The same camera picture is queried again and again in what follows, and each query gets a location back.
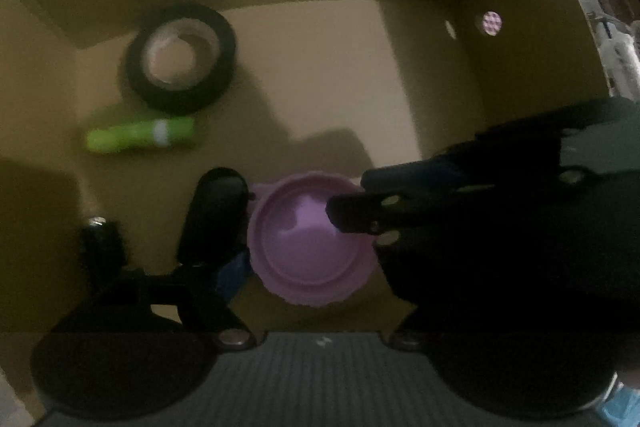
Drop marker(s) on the white spotted object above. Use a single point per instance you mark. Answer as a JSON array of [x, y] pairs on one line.
[[622, 57]]

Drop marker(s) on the green tube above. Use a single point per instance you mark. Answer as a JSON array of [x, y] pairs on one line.
[[125, 137]]

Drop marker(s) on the dark glossy object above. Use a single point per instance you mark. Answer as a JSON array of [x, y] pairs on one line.
[[215, 217]]

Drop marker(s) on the pink plastic lid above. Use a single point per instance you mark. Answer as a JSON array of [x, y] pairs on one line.
[[300, 257]]

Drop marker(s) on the black cylinder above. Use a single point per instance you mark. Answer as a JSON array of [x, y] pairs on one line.
[[102, 247]]

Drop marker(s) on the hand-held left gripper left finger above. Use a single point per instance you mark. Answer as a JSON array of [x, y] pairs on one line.
[[232, 278]]

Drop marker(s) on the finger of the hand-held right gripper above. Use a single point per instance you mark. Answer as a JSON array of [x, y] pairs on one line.
[[360, 214], [410, 177]]

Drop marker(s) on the light blue cloth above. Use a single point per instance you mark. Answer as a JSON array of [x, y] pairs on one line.
[[622, 407]]

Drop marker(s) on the black tape roll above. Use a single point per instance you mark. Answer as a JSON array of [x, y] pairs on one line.
[[135, 77]]

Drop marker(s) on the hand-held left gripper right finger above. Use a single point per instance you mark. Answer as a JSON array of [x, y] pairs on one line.
[[407, 338]]

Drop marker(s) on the purple checkered tablecloth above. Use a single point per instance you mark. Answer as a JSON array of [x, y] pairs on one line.
[[492, 23]]

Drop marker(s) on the large cardboard box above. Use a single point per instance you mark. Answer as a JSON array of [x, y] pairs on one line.
[[310, 57]]

